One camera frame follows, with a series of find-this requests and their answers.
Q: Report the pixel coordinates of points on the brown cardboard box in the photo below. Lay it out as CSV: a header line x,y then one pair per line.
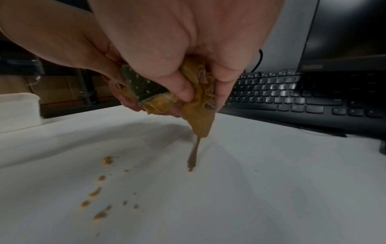
x,y
60,88

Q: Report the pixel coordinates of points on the black monitor with red-striped stand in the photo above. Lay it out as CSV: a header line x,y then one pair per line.
x,y
346,31

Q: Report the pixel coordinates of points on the person's left hand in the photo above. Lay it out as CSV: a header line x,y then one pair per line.
x,y
54,40

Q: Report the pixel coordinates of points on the translucent plastic container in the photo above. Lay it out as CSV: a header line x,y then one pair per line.
x,y
18,112

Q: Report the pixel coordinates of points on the yellow and green cleaning cloth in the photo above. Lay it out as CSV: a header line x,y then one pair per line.
x,y
199,114

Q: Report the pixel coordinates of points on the black keyboard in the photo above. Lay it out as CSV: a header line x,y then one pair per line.
x,y
301,100

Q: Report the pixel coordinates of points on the white partition panel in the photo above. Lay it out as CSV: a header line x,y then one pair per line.
x,y
289,35

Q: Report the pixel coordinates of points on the scattered yellow crumbs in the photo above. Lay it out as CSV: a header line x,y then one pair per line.
x,y
101,214

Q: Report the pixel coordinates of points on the person's right hand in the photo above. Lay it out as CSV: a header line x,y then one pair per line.
x,y
187,31

